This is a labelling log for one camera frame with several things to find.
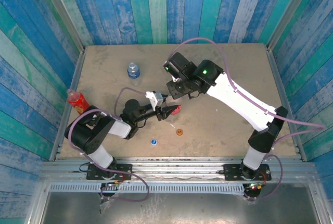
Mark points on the clear bottle red label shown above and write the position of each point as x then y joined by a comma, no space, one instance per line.
177,110

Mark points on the orange bottle cap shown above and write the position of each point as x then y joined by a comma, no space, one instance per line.
179,132

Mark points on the white blue bottle cap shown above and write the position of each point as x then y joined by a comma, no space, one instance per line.
154,142

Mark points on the clear bottle blue label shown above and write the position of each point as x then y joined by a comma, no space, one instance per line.
133,73

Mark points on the red drink bottle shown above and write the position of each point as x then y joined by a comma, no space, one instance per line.
78,101

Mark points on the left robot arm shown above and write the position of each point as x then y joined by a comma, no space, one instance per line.
119,129

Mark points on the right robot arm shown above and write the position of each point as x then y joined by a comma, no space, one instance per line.
242,101

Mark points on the small circuit board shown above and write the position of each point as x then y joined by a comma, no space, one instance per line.
114,183
256,187

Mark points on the stainless metal sheet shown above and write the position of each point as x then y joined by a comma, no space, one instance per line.
182,211

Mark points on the aluminium mounting rail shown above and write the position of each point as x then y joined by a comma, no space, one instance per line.
177,169

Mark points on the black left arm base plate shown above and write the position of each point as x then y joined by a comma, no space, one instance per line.
125,169

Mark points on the aluminium table side rail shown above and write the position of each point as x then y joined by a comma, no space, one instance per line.
279,78
75,78

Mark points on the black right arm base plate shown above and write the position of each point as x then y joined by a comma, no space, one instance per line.
231,172

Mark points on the aluminium corner post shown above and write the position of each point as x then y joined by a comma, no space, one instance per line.
62,10
287,10

